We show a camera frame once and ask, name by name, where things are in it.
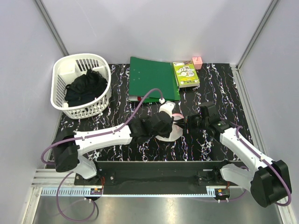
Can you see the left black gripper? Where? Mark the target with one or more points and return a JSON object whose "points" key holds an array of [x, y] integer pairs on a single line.
{"points": [[167, 133]]}

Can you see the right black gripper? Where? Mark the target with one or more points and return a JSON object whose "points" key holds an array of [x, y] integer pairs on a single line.
{"points": [[187, 122]]}

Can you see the white mesh laundry bag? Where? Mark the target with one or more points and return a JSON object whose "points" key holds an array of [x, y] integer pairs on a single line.
{"points": [[177, 131]]}

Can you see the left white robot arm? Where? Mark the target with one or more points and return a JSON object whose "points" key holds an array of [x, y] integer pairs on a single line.
{"points": [[69, 150]]}

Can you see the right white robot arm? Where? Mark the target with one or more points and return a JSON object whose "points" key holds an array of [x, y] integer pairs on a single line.
{"points": [[267, 180]]}

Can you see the white plastic laundry basket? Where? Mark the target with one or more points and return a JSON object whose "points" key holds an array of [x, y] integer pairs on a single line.
{"points": [[66, 70]]}

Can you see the green book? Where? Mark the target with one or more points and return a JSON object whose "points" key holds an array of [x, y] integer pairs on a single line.
{"points": [[185, 74]]}

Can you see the black marbled table mat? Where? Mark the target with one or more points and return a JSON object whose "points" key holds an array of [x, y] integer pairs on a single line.
{"points": [[217, 84]]}

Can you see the green folder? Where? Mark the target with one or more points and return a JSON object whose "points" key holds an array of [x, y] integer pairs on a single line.
{"points": [[145, 75]]}

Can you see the pink small box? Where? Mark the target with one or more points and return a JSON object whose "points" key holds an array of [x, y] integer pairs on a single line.
{"points": [[197, 62]]}

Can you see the black clothes in basket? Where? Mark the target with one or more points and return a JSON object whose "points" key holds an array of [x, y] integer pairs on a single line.
{"points": [[85, 88]]}

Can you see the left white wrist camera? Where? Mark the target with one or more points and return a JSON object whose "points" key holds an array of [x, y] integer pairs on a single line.
{"points": [[167, 107]]}

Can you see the black mounting base plate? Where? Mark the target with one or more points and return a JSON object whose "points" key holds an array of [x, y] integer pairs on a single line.
{"points": [[158, 178]]}

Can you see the white cable duct rail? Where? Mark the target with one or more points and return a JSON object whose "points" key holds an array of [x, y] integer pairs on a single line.
{"points": [[65, 191]]}

